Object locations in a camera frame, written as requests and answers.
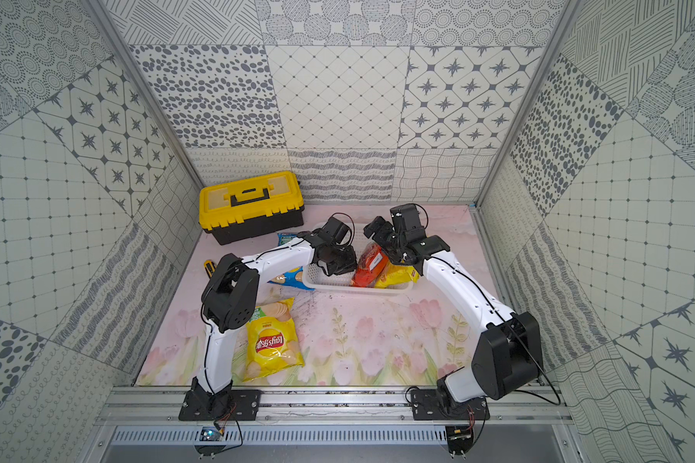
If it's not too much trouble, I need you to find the red chips bag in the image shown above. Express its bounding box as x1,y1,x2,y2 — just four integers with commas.
351,242,389,287

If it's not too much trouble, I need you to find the yellow chips bag orange print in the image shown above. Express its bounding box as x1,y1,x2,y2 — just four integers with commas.
374,264,420,289

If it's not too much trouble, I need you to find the yellow Lays chips bag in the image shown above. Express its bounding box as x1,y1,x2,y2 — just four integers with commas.
244,298,305,381

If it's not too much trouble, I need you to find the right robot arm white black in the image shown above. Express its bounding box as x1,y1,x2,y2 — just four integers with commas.
364,204,544,406

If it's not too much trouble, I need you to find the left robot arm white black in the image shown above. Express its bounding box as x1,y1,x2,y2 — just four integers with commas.
196,213,357,397

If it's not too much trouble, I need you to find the white plastic basket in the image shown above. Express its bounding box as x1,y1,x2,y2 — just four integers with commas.
300,222,415,296

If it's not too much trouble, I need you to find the blue chips bag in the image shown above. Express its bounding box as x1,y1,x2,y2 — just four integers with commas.
270,233,311,291

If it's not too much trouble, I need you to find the yellow black toolbox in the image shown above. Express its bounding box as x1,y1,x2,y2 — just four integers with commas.
199,171,304,245

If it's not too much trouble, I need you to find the yellow black utility knife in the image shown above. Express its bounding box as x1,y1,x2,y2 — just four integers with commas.
204,260,216,278

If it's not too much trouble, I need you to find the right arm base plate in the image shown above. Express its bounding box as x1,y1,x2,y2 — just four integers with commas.
405,386,490,422

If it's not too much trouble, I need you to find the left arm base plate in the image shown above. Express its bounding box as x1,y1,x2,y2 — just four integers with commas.
179,377,263,422

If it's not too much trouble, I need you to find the aluminium rail frame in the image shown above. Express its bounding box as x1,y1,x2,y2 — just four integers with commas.
98,386,573,426

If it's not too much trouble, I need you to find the white slotted cable duct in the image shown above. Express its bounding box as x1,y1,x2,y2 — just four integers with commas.
110,424,446,446

